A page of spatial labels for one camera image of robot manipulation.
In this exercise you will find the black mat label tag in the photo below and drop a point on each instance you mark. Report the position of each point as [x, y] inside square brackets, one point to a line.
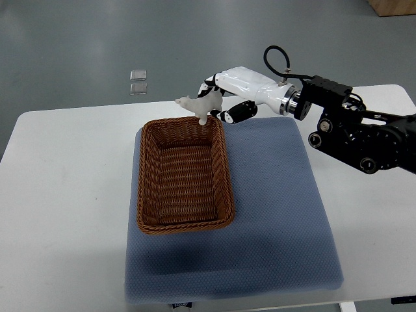
[182, 306]

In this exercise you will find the blue-grey padded mat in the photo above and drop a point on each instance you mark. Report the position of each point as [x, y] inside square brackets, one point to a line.
[280, 240]

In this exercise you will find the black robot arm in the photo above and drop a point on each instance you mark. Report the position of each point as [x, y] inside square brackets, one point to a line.
[347, 131]

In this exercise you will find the white toy polar bear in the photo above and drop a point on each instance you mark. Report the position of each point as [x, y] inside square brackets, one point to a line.
[202, 106]

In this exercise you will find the black table control panel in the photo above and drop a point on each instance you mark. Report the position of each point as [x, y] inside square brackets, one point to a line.
[403, 300]

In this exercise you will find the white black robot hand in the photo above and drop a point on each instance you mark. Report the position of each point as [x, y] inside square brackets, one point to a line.
[255, 89]

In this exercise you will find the wooden box corner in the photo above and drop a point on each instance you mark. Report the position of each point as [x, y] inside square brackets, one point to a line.
[386, 8]

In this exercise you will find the upper silver floor plate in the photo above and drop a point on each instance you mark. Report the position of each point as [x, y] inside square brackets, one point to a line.
[138, 75]

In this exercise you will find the brown wicker basket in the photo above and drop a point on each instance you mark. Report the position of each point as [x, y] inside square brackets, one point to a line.
[184, 182]

